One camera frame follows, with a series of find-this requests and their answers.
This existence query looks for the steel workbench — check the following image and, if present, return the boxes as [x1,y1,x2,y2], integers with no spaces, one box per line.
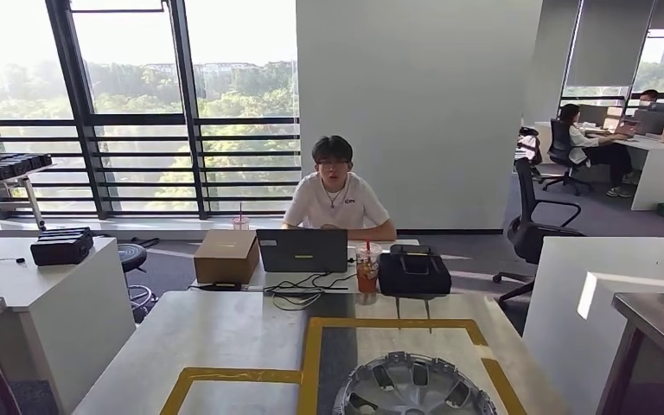
[71,289,575,415]

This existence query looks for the white metal shelf table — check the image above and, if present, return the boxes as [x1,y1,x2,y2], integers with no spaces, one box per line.
[0,171,58,232]

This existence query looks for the grey laptop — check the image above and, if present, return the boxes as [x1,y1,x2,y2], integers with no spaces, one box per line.
[255,228,349,274]

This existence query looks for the iced drink plastic cup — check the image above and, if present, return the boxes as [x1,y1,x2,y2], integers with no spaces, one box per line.
[354,239,384,306]

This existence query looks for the clear plastic cup with straw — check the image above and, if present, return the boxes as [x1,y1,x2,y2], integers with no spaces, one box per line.
[230,201,252,232]

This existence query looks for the cardboard box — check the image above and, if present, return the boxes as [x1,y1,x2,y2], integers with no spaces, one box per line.
[193,228,261,286]

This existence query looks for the large yellow tape square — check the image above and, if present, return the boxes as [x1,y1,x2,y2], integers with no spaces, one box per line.
[296,316,529,415]

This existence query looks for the small yellow tape square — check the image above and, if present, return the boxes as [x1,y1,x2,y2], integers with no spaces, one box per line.
[158,366,304,415]

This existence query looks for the silver wheel hubcap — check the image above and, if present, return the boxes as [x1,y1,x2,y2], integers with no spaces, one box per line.
[331,350,499,415]

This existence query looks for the chair draped with clothes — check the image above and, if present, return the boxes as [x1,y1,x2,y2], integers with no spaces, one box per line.
[513,126,546,186]

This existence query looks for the black round seat stool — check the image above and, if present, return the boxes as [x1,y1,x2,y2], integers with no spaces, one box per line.
[116,242,160,325]

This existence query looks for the black office chair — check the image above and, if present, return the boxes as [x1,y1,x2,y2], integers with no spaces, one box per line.
[540,118,594,198]
[491,157,587,309]

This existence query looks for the black window railing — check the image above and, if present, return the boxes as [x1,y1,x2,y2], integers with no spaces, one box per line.
[0,114,303,220]

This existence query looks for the small black case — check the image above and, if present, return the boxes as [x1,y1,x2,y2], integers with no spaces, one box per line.
[29,227,96,268]

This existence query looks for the grey roller blind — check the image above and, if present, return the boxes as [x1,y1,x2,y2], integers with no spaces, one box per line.
[563,0,657,89]

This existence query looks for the white office desk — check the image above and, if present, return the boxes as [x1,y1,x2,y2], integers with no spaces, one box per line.
[533,118,664,213]

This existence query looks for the black battery pack row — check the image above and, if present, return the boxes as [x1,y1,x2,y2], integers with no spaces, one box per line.
[0,152,54,182]

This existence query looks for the black cables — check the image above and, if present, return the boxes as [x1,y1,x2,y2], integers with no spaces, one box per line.
[262,269,360,314]

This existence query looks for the black handled bag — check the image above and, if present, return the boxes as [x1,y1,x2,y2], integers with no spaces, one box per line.
[377,244,453,298]

